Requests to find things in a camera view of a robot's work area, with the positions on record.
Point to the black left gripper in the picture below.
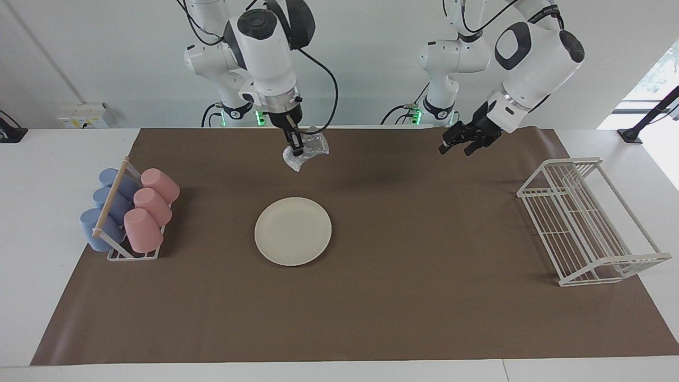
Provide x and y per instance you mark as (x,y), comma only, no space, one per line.
(484,124)

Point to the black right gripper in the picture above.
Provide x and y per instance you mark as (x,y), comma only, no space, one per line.
(285,116)

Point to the cream round plate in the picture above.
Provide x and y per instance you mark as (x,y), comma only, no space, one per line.
(293,231)

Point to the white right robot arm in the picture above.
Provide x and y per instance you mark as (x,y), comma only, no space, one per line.
(265,53)

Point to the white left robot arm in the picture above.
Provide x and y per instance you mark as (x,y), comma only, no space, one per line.
(536,58)

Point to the pink plastic cup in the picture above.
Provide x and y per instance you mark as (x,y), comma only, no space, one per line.
(154,206)
(160,184)
(143,231)

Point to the blue plastic cup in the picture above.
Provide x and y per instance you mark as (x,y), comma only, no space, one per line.
(91,225)
(119,206)
(127,185)

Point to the brown table mat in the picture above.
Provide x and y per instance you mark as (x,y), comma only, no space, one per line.
(403,307)

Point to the black angled stand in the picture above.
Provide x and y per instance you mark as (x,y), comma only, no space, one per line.
(650,116)

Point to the white cup holder rack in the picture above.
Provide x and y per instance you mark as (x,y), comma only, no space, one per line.
(111,197)

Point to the black table clamp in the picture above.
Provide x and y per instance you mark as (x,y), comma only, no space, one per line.
(10,132)

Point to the white wall socket box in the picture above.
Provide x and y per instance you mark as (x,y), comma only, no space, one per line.
(82,115)

